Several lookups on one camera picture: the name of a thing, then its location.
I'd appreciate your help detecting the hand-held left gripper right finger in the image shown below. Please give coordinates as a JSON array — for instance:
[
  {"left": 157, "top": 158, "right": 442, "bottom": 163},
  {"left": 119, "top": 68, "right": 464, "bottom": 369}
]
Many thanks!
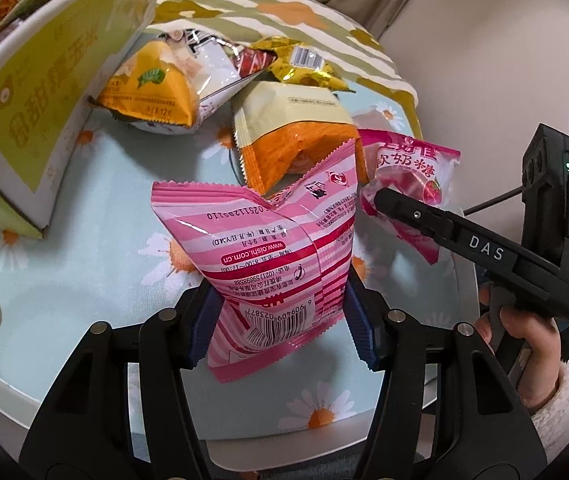
[{"left": 344, "top": 265, "right": 547, "bottom": 480}]

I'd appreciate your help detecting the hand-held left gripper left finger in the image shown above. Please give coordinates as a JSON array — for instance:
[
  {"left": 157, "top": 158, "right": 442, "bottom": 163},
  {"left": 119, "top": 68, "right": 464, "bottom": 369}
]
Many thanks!
[{"left": 18, "top": 280, "right": 225, "bottom": 480}]

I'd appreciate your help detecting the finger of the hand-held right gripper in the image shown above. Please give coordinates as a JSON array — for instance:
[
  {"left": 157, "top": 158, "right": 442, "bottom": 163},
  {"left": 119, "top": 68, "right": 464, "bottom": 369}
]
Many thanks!
[{"left": 373, "top": 186, "right": 457, "bottom": 251}]

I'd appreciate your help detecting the pink candy packet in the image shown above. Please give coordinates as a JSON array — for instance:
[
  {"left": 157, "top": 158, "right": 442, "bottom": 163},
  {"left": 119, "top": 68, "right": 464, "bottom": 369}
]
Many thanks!
[{"left": 357, "top": 129, "right": 462, "bottom": 266}]

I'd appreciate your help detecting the pink striped snack packet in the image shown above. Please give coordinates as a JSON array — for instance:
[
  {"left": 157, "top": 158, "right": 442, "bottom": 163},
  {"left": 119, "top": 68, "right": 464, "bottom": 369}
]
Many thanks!
[{"left": 152, "top": 139, "right": 360, "bottom": 385}]

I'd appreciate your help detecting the yellow-green cardboard box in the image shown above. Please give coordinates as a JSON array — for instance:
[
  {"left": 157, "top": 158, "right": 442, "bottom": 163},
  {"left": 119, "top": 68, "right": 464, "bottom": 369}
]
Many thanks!
[{"left": 0, "top": 0, "right": 165, "bottom": 238}]

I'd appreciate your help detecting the person's right forearm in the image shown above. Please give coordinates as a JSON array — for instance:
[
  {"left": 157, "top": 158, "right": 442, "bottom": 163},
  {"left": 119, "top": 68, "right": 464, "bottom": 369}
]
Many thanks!
[{"left": 531, "top": 360, "right": 569, "bottom": 466}]

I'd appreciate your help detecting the person's right hand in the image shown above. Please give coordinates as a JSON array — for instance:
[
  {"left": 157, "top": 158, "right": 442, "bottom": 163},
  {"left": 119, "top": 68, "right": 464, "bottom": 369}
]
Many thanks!
[{"left": 471, "top": 305, "right": 565, "bottom": 413}]

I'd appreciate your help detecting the orange cream snack packet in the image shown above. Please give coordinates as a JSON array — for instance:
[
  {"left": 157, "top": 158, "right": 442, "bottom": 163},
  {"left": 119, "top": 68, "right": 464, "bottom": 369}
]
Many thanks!
[{"left": 232, "top": 81, "right": 370, "bottom": 196}]

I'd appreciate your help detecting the gold yellow snack packet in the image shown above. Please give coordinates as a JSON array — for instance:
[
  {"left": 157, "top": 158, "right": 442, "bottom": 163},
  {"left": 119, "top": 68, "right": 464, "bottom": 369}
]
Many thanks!
[{"left": 249, "top": 36, "right": 357, "bottom": 93}]

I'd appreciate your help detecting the orange white snack packet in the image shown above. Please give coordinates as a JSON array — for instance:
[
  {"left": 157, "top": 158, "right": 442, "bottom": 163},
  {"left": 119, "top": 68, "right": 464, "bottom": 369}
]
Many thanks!
[{"left": 88, "top": 30, "right": 250, "bottom": 136}]

